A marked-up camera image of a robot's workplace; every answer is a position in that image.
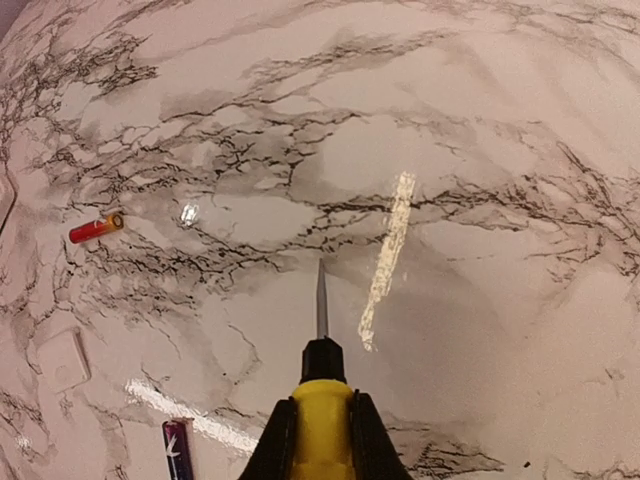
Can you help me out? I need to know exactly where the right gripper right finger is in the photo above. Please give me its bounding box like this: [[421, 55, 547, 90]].
[[350, 390, 412, 480]]

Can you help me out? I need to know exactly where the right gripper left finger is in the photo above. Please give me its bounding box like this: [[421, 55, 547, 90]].
[[239, 397, 297, 480]]

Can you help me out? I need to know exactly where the yellow handled screwdriver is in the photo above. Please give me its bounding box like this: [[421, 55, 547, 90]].
[[291, 263, 355, 480]]

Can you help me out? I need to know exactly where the purple AAA battery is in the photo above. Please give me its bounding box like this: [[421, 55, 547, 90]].
[[162, 420, 194, 480]]

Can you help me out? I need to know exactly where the white battery cover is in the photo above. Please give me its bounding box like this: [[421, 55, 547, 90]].
[[36, 328, 91, 394]]

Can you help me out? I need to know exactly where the red AAA battery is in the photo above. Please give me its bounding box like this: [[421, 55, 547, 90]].
[[68, 213, 124, 244]]

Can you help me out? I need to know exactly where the white red remote control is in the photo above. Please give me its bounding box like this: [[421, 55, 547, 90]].
[[0, 174, 16, 231]]

